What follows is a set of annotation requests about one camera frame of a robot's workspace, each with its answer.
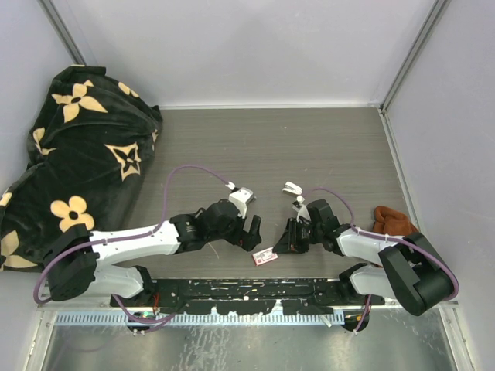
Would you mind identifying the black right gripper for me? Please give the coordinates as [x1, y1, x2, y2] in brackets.
[272, 217, 323, 254]

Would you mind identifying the red white staple box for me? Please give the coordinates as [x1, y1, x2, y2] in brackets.
[252, 247, 278, 266]

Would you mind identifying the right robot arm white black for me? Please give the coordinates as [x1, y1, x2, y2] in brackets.
[273, 199, 459, 316]

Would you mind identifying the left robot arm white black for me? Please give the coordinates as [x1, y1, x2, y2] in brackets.
[43, 189, 261, 306]

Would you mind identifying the white staple remover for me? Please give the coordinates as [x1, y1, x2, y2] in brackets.
[282, 181, 302, 198]

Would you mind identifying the brown cloth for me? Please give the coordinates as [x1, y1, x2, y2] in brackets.
[372, 206, 418, 236]

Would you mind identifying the black floral blanket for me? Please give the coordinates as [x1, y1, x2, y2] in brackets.
[1, 65, 163, 271]

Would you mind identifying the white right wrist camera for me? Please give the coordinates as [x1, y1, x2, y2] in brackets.
[292, 195, 311, 222]

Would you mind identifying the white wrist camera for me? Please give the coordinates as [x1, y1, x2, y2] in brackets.
[228, 187, 256, 219]
[292, 195, 311, 222]

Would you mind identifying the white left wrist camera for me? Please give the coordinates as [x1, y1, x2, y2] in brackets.
[228, 187, 256, 219]

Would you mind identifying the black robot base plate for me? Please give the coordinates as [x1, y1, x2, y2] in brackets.
[121, 278, 366, 315]

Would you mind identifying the white slotted cable duct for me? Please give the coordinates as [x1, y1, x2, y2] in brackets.
[55, 310, 345, 327]

